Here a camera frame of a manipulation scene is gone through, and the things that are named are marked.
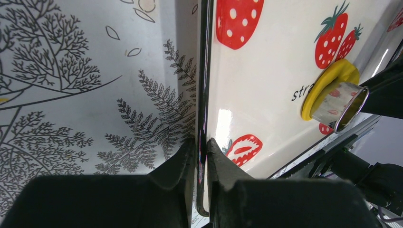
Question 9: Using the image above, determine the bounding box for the floral table mat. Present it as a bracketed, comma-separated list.
[0, 0, 198, 218]

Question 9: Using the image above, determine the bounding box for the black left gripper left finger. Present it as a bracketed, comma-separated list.
[1, 138, 195, 228]

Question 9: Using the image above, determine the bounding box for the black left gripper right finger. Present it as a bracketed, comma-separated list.
[207, 138, 380, 228]

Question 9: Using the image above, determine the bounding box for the small glass cup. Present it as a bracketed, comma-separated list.
[310, 81, 370, 133]

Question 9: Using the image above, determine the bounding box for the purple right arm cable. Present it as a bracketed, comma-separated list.
[376, 206, 403, 224]

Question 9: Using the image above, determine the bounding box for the yellow dough piece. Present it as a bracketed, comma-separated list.
[301, 59, 360, 121]

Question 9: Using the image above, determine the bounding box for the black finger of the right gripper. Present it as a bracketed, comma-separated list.
[361, 58, 403, 119]

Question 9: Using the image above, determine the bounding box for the white strawberry tray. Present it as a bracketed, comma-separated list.
[196, 0, 403, 217]

